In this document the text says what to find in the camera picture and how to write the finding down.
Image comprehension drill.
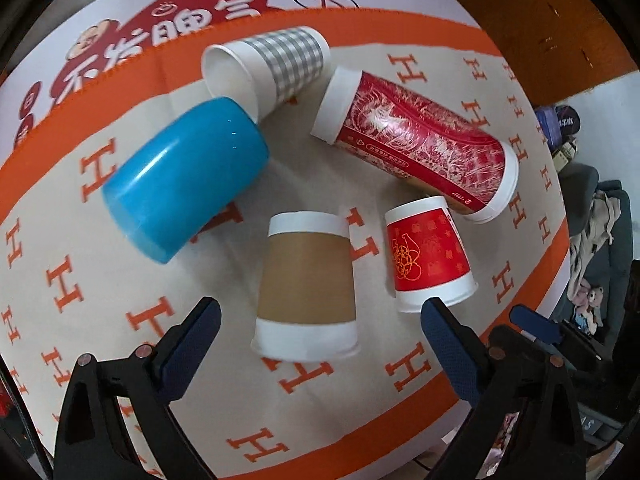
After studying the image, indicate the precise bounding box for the small red paper cup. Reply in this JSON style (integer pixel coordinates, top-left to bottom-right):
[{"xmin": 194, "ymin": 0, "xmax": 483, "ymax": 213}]
[{"xmin": 385, "ymin": 196, "xmax": 477, "ymax": 313}]

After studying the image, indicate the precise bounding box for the tall red paper cup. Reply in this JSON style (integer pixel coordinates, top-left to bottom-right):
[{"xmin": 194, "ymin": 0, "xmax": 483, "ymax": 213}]
[{"xmin": 311, "ymin": 66, "xmax": 518, "ymax": 223}]

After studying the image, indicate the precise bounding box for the brown sleeve paper cup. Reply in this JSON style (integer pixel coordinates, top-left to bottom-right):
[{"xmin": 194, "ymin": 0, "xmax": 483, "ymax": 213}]
[{"xmin": 250, "ymin": 211, "xmax": 359, "ymax": 363}]

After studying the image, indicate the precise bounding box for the blue plastic cup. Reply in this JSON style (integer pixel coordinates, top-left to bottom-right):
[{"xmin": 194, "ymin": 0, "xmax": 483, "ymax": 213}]
[{"xmin": 102, "ymin": 98, "xmax": 269, "ymax": 263}]

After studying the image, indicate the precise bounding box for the grey checkered paper cup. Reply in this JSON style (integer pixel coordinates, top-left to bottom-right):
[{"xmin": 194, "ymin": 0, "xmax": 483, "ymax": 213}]
[{"xmin": 201, "ymin": 26, "xmax": 331, "ymax": 122}]

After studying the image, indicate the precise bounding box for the wooden shelf cabinet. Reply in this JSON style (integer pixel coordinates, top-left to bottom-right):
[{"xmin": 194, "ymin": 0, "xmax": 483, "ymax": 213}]
[{"xmin": 457, "ymin": 0, "xmax": 638, "ymax": 105}]

